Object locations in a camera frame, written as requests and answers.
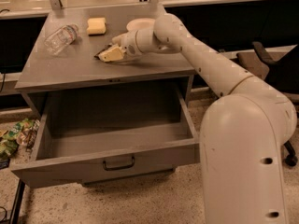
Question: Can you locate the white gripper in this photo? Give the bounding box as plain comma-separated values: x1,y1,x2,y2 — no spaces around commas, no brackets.
99,31,138,63

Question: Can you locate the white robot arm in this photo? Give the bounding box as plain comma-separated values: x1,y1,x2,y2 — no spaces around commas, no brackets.
98,13,297,224

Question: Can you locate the grey drawer cabinet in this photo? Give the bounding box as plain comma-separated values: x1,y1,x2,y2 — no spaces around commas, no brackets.
15,3,195,115

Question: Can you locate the open grey top drawer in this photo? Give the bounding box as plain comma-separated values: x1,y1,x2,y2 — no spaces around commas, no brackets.
10,80,199,188

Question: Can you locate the yellow sponge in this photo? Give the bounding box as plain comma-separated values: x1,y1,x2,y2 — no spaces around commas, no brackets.
87,18,106,35

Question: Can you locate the white bowl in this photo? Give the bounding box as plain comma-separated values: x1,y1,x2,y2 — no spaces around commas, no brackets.
126,18,155,32

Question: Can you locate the clear plastic water bottle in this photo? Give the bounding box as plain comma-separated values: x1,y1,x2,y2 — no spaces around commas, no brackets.
44,24,78,55

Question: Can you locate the green snack bag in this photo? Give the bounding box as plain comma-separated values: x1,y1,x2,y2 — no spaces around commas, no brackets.
0,119,40,160

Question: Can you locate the black office chair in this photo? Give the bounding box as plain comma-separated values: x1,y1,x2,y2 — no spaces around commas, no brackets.
236,41,299,168

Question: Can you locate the black table leg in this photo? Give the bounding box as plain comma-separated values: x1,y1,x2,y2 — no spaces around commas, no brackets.
9,180,25,224

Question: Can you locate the black drawer handle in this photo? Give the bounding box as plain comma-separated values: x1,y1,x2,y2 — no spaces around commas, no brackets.
103,156,135,172

